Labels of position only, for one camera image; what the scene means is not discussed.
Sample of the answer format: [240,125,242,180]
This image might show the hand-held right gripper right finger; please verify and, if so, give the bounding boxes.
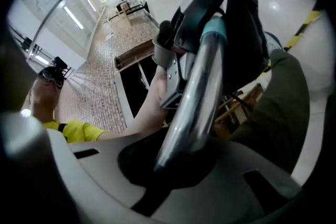
[152,138,301,224]

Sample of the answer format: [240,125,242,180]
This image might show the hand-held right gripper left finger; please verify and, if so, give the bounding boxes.
[0,114,148,224]

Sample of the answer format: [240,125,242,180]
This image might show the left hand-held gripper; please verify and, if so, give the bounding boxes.
[153,0,270,108]

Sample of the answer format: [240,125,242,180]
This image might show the person's left forearm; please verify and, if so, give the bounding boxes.
[98,70,174,141]

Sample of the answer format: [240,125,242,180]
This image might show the person's yellow shirt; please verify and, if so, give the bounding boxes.
[41,119,107,144]

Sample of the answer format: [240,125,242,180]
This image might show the black chest harness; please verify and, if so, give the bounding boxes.
[58,123,68,140]

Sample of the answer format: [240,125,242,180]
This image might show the person's head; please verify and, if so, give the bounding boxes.
[27,67,65,123]

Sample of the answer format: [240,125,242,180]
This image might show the wooden cabinet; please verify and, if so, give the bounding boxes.
[214,83,265,137]

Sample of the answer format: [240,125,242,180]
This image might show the yellow black hazard tape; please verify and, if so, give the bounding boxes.
[262,9,323,73]

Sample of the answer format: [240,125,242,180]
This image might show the person's olive trouser leg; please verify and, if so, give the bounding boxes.
[228,48,310,174]

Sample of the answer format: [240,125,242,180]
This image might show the wooden table black pedestal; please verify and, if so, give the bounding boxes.
[115,0,150,16]

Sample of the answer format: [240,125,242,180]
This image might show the black head-worn camera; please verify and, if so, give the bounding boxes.
[51,56,72,79]

